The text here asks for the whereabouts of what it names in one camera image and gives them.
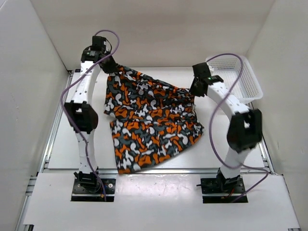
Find orange camouflage shorts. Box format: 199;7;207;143
104;65;204;174

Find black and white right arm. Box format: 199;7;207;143
189;63;262;193

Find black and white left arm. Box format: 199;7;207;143
63;35;117;193

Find white perforated plastic basket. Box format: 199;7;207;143
206;55;263;104

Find left side aluminium rail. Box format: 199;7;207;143
36;70;73;173

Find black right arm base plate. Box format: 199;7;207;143
196;178;248;204

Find aluminium table edge rail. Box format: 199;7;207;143
41;168;265;175

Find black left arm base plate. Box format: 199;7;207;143
71;172;116;202

